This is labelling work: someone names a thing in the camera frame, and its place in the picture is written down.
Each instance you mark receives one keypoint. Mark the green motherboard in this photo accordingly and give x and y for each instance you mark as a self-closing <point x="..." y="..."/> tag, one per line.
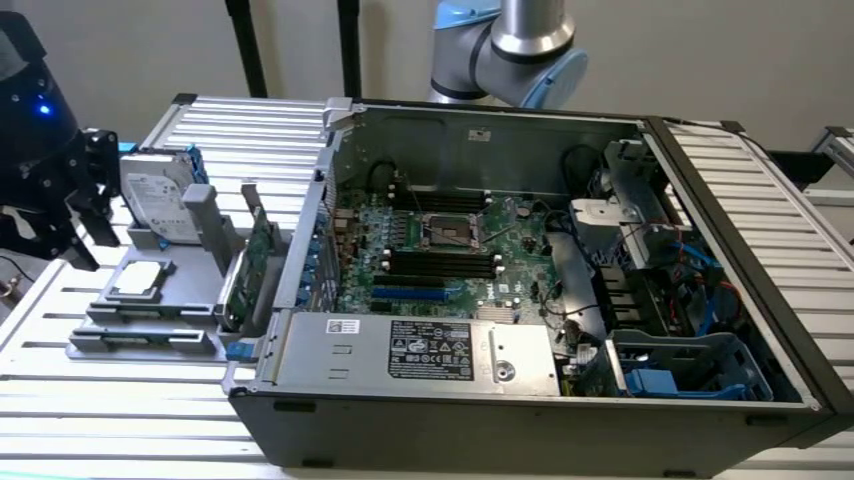
<point x="427" y="235"/>

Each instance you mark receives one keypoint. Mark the grey plastic parts rack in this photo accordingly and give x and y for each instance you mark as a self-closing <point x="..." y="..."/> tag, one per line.
<point x="180" y="280"/>

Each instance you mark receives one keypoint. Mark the socket locking lever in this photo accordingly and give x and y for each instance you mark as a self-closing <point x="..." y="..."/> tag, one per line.
<point x="496" y="234"/>

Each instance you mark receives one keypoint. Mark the silver CPU chip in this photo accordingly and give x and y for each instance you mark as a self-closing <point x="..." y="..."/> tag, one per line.
<point x="139" y="281"/>

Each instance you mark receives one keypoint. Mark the green graphics card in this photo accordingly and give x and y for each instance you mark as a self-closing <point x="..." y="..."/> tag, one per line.
<point x="255" y="260"/>

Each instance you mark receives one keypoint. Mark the metal disk bay cage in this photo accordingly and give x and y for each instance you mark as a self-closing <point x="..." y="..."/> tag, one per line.
<point x="621" y="210"/>

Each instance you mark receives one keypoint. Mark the black RAM slot bank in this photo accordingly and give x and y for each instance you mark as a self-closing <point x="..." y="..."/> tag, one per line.
<point x="440" y="199"/>
<point x="443" y="262"/>

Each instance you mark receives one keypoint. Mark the metal CPU socket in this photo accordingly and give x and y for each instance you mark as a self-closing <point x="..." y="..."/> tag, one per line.
<point x="446" y="231"/>

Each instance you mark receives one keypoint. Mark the small silver heat sink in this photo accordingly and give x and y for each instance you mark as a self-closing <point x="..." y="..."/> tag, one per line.
<point x="496" y="315"/>

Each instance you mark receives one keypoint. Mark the black open PC case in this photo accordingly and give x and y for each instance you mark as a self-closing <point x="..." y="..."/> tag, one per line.
<point x="534" y="430"/>

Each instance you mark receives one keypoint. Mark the blue expansion slot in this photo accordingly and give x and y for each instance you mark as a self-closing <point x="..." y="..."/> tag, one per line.
<point x="408" y="293"/>

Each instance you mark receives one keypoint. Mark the aluminium frame profile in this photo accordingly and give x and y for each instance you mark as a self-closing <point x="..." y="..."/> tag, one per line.
<point x="834" y="150"/>

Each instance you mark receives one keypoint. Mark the black stand pole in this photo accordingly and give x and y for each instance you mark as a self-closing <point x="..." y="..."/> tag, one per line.
<point x="246" y="45"/>
<point x="348" y="45"/>

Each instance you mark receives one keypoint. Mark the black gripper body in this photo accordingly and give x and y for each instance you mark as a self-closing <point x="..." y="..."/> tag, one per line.
<point x="29" y="115"/>

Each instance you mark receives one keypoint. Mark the blue plastic clip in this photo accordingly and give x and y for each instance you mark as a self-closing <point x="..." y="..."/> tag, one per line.
<point x="242" y="351"/>

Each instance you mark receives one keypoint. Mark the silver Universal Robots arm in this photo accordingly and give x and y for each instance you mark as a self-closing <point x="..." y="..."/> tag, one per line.
<point x="514" y="45"/>

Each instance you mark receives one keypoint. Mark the blue plastic drive bay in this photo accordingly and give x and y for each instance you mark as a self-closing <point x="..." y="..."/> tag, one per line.
<point x="694" y="370"/>

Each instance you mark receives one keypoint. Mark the silver hard disk drive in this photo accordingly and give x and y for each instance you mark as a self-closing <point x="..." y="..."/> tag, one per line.
<point x="160" y="195"/>

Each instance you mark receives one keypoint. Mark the black expansion slot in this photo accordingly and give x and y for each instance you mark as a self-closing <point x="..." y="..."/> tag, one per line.
<point x="412" y="281"/>

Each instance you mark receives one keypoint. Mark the silver power supply unit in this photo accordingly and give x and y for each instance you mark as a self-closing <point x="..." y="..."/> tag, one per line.
<point x="414" y="350"/>

